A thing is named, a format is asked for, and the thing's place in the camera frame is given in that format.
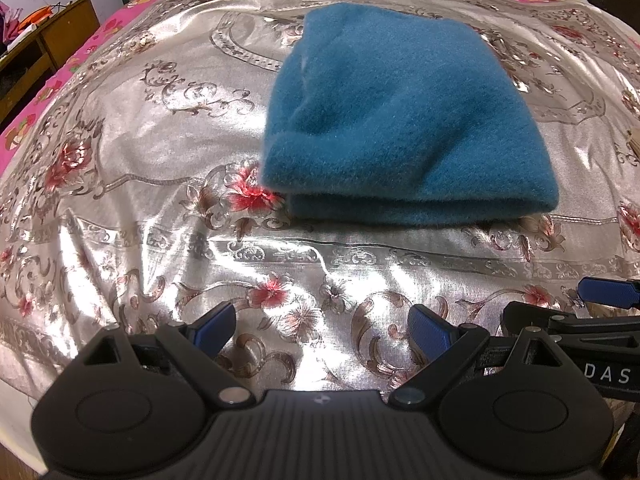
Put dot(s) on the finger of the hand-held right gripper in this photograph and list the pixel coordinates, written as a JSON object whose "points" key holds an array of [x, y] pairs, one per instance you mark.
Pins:
{"points": [[607, 292], [530, 315]]}

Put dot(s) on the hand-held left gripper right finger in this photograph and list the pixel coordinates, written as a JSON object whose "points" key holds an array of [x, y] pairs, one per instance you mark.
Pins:
{"points": [[430, 330]]}

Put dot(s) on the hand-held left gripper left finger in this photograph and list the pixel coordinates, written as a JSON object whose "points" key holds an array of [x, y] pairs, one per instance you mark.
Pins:
{"points": [[215, 327]]}

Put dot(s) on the blue knit sweater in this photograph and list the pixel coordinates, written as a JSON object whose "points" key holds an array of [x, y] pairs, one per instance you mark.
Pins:
{"points": [[400, 125]]}

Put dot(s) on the floral satin bedspread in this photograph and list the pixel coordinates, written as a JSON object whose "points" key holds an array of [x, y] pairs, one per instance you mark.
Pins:
{"points": [[150, 185]]}

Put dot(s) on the pink floral blanket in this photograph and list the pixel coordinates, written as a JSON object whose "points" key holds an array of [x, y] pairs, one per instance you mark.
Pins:
{"points": [[115, 22]]}

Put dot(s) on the wooden desk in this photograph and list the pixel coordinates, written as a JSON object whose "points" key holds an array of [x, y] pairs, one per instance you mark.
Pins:
{"points": [[65, 35]]}

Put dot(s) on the orange tool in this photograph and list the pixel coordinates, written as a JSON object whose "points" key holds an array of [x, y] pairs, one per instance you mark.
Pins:
{"points": [[37, 15]]}

